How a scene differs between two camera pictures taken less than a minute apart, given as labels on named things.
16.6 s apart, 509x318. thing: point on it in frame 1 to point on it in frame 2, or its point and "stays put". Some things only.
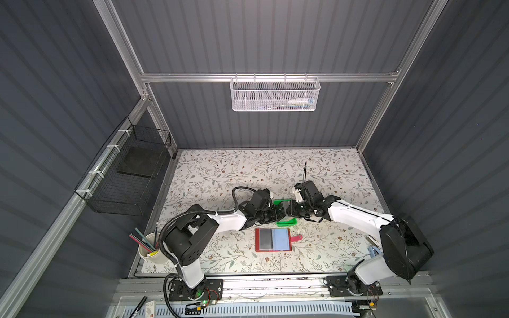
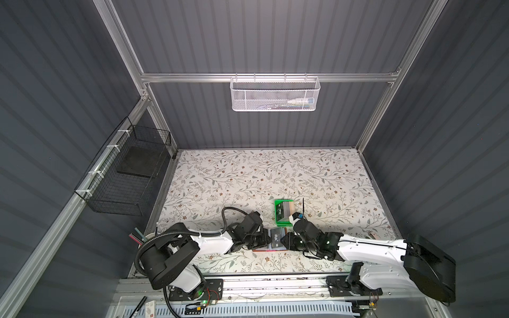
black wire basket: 122,181 stays put
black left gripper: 275,216 to 263,232
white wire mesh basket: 275,94 stays put
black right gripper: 291,211 to 288,242
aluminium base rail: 397,287 stays put
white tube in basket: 310,101 stays put
